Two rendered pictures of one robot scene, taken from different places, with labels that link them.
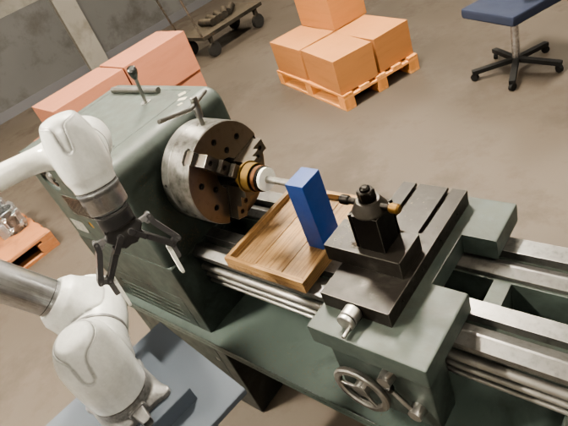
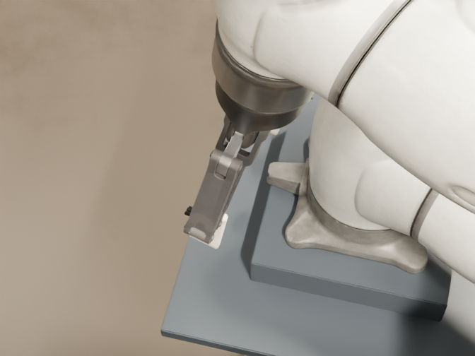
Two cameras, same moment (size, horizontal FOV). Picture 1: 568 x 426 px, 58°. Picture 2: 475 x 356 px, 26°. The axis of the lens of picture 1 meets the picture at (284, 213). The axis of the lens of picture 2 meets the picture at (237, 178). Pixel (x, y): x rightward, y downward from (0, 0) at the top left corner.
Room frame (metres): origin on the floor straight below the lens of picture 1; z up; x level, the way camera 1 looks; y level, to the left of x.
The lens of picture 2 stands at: (1.30, -0.03, 1.96)
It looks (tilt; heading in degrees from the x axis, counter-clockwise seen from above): 58 degrees down; 135
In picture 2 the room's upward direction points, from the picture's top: straight up
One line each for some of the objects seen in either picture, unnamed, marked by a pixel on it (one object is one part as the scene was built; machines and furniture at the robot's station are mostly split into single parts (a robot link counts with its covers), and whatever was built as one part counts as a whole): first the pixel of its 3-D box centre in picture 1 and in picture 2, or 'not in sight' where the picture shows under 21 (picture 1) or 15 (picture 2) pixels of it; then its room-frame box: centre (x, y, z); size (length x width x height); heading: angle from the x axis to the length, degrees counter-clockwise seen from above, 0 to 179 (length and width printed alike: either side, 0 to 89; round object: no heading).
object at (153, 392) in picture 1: (127, 398); (352, 186); (0.91, 0.56, 0.83); 0.22 x 0.18 x 0.06; 32
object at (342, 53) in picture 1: (335, 39); not in sight; (4.12, -0.95, 0.34); 1.21 x 0.92 x 0.68; 27
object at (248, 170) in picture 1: (253, 177); not in sight; (1.27, 0.04, 1.08); 0.09 x 0.09 x 0.09; 39
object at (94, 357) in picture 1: (95, 360); (387, 133); (0.94, 0.57, 0.97); 0.18 x 0.16 x 0.22; 5
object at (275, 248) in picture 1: (298, 232); not in sight; (1.20, -0.02, 0.89); 0.36 x 0.30 x 0.04; 129
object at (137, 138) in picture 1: (140, 166); not in sight; (1.69, 0.41, 1.06); 0.59 x 0.48 x 0.39; 39
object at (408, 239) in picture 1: (372, 247); not in sight; (0.90, -0.16, 1.00); 0.20 x 0.10 x 0.05; 39
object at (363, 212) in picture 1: (368, 204); not in sight; (0.87, -0.18, 1.14); 0.08 x 0.08 x 0.03
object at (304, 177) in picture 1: (314, 209); not in sight; (1.12, -0.08, 1.00); 0.08 x 0.06 x 0.23; 129
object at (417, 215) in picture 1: (398, 245); not in sight; (0.92, -0.23, 0.95); 0.43 x 0.18 x 0.04; 129
